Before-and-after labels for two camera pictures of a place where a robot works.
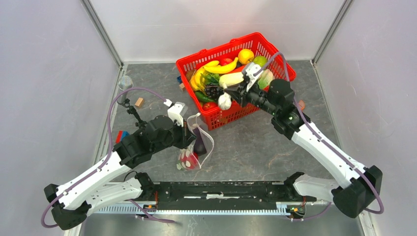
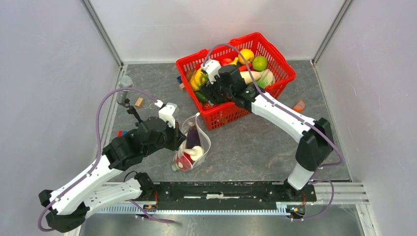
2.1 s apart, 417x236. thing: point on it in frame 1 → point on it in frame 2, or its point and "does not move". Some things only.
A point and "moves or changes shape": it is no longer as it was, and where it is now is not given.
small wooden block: [139, 102] does not move
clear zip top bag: [193, 157] moves or changes shape
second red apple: [227, 61] does not move
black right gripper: [238, 92] → [209, 88]
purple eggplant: [199, 148] moves or changes shape
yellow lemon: [245, 56] does not move
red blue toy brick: [121, 135] does not move
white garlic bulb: [224, 101] moves or changes shape
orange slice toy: [302, 104] does not move
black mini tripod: [132, 110] does not move
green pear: [260, 60] does not move
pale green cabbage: [265, 78] does not move
